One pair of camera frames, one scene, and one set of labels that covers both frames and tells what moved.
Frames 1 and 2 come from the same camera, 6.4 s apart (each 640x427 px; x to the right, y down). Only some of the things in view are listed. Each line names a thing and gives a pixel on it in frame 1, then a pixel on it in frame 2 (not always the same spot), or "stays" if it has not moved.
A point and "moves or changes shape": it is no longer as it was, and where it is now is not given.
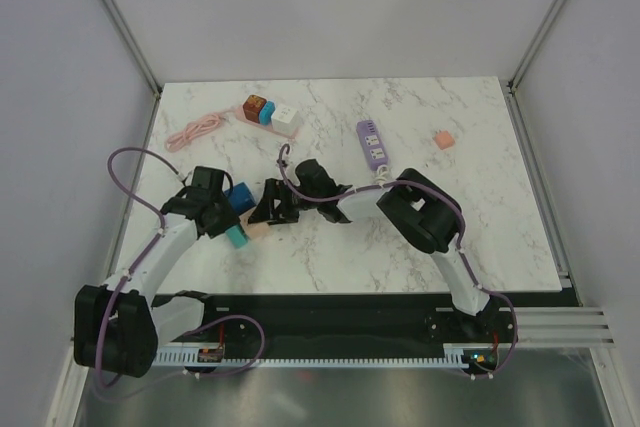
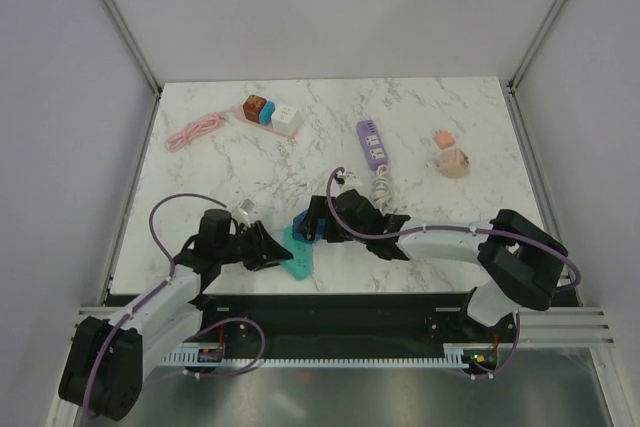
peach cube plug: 254,231 moves or changes shape
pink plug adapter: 443,139 stays
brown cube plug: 252,107 stays
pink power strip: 271,129 stays
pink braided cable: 186,132 stays
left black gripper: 231,218 to 266,252
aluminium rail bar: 562,327 stays
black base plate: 388,322 stays
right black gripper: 265,211 to 318,209
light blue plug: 266,113 stays
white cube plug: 285,120 stays
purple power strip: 372,144 stays
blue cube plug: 241,198 to 321,229
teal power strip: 237,236 moves or changes shape
